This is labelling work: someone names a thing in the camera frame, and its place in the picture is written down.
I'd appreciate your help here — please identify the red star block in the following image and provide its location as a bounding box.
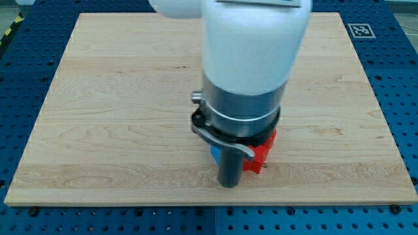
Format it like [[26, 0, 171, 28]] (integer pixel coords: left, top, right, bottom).
[[242, 129, 277, 174]]

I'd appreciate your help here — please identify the fiducial marker tag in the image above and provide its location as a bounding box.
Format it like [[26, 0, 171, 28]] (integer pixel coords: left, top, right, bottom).
[[348, 23, 376, 39]]

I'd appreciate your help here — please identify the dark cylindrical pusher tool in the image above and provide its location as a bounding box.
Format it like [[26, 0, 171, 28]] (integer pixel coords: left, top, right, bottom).
[[191, 105, 281, 188]]

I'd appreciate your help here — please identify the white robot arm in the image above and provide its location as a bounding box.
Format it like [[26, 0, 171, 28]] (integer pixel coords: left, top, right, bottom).
[[150, 0, 312, 137]]

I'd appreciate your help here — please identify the wooden board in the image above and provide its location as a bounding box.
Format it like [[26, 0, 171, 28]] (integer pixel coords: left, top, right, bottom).
[[5, 13, 417, 207]]

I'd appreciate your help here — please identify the black yellow hazard tape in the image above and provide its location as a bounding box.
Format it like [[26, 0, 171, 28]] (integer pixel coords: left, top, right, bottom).
[[1, 12, 25, 47]]

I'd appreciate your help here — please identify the blue block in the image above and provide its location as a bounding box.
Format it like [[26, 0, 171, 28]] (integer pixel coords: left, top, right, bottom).
[[210, 146, 221, 164]]

